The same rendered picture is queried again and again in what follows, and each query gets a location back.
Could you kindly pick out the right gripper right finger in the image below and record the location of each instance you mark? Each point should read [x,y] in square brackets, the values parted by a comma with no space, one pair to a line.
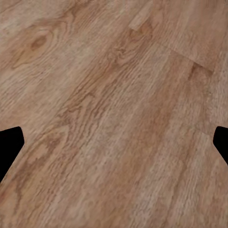
[221,141]

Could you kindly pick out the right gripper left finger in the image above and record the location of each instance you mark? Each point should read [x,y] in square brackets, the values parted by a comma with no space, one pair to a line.
[11,142]

